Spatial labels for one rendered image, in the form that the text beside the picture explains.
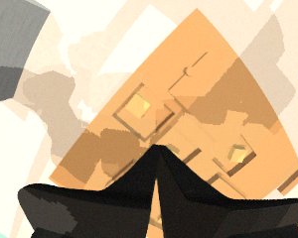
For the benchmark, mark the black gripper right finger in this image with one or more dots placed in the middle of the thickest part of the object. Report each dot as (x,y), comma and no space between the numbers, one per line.
(192,208)

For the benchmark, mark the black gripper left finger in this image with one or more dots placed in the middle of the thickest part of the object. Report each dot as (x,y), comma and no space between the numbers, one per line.
(121,210)

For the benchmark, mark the orange puzzle board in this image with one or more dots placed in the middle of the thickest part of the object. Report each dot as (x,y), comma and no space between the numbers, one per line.
(203,100)

